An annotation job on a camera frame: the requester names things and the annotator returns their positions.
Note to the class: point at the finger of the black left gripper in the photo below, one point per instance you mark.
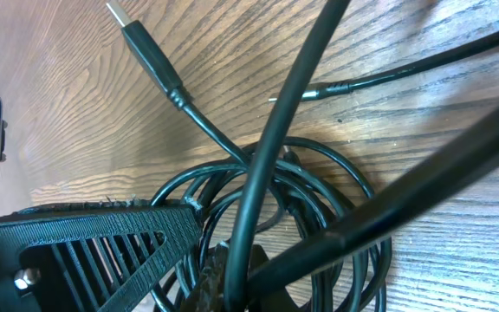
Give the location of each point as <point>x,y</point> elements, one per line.
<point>91,260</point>
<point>84,206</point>

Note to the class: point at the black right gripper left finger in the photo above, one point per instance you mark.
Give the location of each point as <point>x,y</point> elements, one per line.
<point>208,296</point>

